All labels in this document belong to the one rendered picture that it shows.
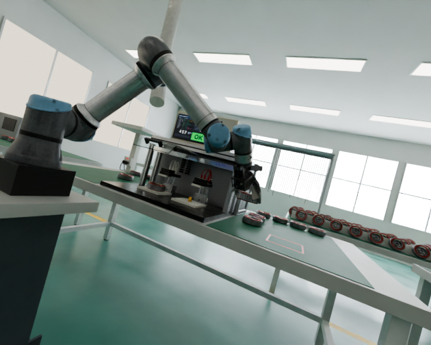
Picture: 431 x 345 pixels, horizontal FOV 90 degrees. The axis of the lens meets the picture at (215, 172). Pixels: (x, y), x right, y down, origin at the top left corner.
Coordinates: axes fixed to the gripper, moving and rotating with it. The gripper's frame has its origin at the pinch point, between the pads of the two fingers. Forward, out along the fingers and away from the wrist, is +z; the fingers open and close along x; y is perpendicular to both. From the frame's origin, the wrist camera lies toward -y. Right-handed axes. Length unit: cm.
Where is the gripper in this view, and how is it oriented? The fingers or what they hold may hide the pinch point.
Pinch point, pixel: (247, 198)
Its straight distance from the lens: 104.0
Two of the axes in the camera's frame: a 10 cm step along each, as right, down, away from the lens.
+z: 1.1, 8.8, 4.6
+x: 7.5, 2.3, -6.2
